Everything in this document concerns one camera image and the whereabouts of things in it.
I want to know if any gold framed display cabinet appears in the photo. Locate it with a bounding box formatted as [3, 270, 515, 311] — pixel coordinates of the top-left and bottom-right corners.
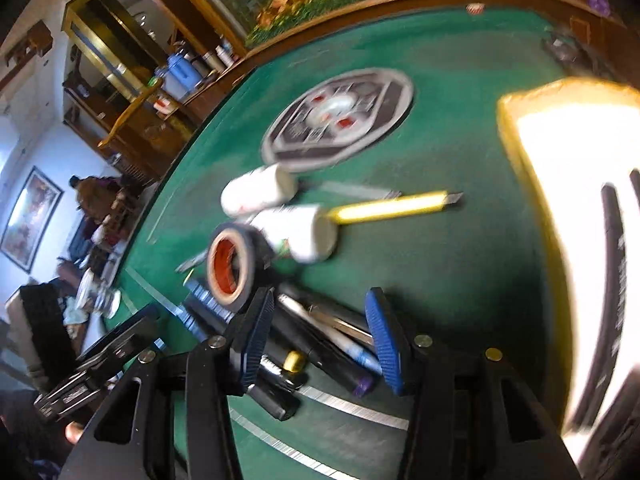
[61, 0, 181, 106]

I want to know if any clear plastic pen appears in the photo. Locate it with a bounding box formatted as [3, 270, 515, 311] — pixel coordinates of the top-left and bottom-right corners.
[310, 182, 403, 200]

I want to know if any framed wall picture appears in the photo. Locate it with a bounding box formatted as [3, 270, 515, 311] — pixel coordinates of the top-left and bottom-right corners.
[0, 165, 65, 275]

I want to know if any white bottle green print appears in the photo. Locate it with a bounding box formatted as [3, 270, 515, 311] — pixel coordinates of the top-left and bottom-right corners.
[247, 203, 341, 265]

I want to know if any blue thermos jug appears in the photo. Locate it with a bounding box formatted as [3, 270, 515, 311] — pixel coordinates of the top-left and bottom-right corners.
[164, 51, 202, 102]

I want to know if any slim silver pen black grip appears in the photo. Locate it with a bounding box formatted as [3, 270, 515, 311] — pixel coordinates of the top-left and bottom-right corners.
[175, 252, 213, 275]

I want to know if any slim black gel pen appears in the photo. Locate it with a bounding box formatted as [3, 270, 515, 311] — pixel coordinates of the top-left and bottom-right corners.
[187, 297, 301, 421]

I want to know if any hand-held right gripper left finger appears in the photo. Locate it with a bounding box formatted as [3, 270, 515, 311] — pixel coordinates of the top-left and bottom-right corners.
[59, 285, 275, 480]

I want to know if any wooden partition cabinet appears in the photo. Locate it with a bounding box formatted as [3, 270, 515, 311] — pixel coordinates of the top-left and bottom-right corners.
[117, 0, 640, 91]

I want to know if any white bottle red label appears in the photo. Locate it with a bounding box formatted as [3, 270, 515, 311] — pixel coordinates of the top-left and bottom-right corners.
[220, 164, 298, 218]

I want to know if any yellow lined white tray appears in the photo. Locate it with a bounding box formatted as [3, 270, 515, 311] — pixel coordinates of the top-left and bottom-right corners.
[496, 77, 640, 466]

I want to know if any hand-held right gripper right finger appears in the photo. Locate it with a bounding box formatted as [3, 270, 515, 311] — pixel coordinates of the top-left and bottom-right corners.
[364, 287, 583, 480]

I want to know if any round grey control panel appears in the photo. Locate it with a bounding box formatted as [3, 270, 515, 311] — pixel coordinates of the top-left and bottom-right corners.
[260, 67, 416, 173]

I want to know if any wooden wall shelf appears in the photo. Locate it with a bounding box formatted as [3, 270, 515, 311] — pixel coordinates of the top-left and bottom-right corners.
[4, 22, 55, 81]

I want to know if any black oval device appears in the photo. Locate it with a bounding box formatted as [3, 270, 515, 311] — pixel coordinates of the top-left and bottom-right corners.
[542, 30, 596, 68]

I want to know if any wooden chair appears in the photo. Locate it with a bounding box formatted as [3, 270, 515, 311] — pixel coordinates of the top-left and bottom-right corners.
[96, 77, 168, 151]

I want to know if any wooden sideboard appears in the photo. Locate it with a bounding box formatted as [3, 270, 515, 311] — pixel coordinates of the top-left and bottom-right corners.
[62, 55, 241, 186]

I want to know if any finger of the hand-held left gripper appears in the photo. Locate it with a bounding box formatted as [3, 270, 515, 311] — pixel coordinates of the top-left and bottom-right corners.
[74, 304, 162, 367]

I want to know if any yellow pen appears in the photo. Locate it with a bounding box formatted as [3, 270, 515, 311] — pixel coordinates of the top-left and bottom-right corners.
[327, 190, 463, 226]

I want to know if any dark bulky seat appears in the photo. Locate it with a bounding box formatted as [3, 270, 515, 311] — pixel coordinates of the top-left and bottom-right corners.
[4, 280, 81, 393]

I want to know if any metal staple strip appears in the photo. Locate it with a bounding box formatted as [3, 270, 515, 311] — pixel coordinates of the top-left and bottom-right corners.
[182, 277, 236, 332]

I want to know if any clear glass cup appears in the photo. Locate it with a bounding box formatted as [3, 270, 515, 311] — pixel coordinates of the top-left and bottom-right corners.
[75, 269, 122, 319]

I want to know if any black tape roll red core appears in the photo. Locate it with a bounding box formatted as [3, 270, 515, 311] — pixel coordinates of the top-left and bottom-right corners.
[206, 222, 273, 313]

